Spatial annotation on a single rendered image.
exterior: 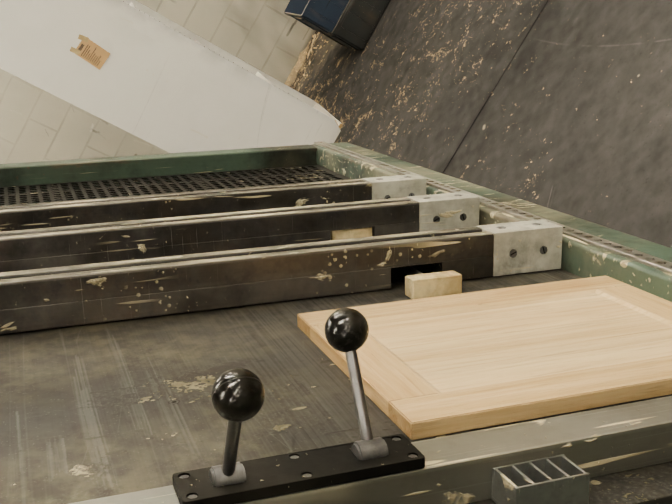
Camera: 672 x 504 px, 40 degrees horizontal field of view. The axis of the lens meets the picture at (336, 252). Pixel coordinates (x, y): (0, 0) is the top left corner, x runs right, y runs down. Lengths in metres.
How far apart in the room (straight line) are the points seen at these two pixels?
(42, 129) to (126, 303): 5.14
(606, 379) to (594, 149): 2.20
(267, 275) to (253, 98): 3.71
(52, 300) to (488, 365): 0.59
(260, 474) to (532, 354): 0.45
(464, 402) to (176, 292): 0.51
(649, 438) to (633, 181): 2.13
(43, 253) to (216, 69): 3.47
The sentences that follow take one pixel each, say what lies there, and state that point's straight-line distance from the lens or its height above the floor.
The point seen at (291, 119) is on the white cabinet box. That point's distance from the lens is 5.08.
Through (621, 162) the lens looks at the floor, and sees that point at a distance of 3.06.
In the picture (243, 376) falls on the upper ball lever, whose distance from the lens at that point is 0.65.
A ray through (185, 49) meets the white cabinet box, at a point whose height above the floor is 0.96.
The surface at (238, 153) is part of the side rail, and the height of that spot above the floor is 1.10.
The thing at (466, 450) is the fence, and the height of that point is 1.32.
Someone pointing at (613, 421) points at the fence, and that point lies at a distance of 0.88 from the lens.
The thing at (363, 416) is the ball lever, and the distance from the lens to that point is 0.77.
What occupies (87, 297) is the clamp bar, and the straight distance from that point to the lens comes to 1.29.
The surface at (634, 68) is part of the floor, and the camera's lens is 3.27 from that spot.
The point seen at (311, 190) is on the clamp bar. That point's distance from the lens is 1.87.
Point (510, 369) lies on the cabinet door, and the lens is 1.05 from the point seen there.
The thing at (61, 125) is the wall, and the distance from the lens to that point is 6.39.
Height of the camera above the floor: 1.79
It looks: 23 degrees down
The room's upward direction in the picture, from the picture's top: 64 degrees counter-clockwise
